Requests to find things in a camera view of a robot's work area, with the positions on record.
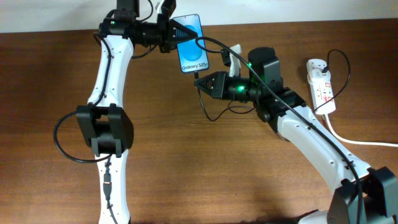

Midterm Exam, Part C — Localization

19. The blue Samsung Galaxy smartphone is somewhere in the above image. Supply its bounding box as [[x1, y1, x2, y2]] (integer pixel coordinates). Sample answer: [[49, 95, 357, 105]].
[[174, 14, 209, 73]]

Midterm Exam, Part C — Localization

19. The black USB charging cable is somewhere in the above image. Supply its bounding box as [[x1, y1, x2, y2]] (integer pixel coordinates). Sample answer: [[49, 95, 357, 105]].
[[194, 49, 351, 122]]

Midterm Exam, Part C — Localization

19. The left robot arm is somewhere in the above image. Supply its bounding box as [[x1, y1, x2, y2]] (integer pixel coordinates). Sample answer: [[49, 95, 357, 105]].
[[76, 0, 198, 223]]

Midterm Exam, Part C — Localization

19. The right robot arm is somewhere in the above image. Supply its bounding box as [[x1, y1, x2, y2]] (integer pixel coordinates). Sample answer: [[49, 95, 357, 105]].
[[194, 47, 397, 223]]

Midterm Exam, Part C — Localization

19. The white USB charger plug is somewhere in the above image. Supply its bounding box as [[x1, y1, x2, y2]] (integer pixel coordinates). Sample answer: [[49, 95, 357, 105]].
[[307, 58, 330, 80]]

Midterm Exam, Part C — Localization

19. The white power strip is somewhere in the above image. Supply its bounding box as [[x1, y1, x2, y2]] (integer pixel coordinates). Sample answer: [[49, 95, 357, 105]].
[[307, 70, 336, 115]]

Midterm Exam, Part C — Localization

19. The white power strip cord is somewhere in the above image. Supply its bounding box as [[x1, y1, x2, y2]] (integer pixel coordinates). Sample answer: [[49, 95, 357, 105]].
[[323, 113, 398, 148]]

